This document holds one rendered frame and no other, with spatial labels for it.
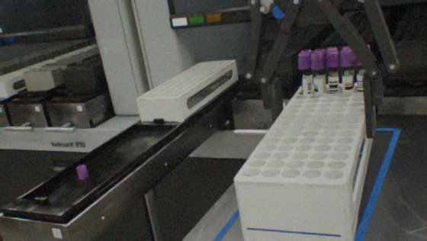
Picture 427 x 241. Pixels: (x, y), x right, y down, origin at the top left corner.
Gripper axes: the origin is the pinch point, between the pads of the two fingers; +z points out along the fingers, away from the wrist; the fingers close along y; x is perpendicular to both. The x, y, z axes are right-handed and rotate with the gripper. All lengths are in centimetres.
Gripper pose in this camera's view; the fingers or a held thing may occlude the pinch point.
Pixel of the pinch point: (322, 117)
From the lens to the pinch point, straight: 56.8
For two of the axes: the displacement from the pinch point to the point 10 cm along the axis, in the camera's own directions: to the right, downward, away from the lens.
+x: 3.7, -3.5, 8.6
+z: 1.6, 9.4, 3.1
